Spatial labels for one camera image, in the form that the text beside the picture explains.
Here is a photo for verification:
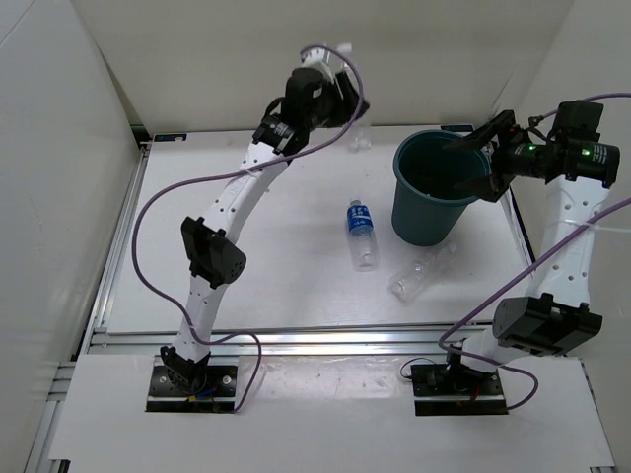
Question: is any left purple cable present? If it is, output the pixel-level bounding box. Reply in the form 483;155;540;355
130;43;371;414

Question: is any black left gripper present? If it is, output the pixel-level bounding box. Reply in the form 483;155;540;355
305;71;370;131

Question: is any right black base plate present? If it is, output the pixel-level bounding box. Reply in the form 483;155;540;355
399;355;508;417

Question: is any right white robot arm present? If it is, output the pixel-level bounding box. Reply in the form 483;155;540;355
439;101;620;394

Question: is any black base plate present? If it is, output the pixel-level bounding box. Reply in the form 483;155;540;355
145;357;239;414
399;355;508;417

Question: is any clear unlabelled plastic bottle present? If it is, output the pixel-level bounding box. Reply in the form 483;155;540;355
387;241;457;304

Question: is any dark teal plastic bin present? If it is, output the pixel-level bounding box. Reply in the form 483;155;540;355
390;129;490;246

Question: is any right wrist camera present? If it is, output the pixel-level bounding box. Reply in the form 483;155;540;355
549;101;604;142

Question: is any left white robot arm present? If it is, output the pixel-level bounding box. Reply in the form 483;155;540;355
161;67;369;395

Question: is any purple cable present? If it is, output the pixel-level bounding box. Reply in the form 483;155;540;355
130;43;371;414
438;91;631;411

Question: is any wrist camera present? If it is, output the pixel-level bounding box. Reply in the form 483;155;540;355
549;101;604;142
281;66;336;128

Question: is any aluminium table frame rail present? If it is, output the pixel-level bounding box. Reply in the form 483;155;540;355
24;125;617;473

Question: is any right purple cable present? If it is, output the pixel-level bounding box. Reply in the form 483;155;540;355
438;91;631;411

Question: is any clear bottle blue label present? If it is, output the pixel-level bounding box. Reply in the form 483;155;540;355
346;199;379;271
336;42;372;154

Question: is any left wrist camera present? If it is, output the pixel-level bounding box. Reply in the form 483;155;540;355
281;66;336;128

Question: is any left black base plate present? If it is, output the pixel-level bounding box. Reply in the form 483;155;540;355
145;357;239;414

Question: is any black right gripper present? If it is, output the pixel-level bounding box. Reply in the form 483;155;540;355
445;110;546;203

